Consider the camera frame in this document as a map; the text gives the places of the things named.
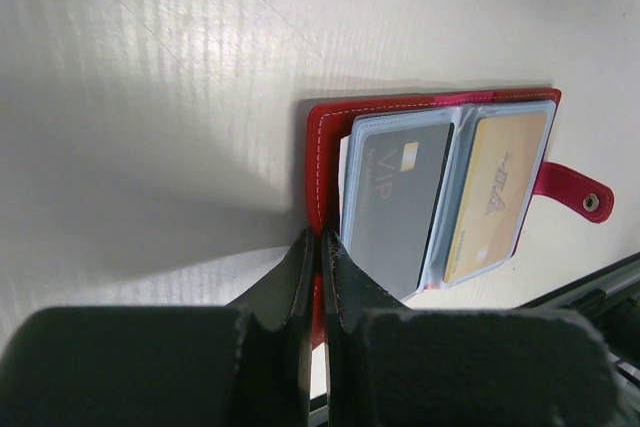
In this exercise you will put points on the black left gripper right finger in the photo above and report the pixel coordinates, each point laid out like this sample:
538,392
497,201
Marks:
390,365

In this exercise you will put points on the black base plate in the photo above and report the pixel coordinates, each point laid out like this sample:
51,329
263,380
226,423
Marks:
609,299

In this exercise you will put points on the gold credit card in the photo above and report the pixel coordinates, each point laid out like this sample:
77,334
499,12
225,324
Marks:
503,157

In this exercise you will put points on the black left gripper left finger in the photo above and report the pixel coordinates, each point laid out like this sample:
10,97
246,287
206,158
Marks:
243,364

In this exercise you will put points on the red leather card holder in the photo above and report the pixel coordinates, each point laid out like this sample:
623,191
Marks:
329,136

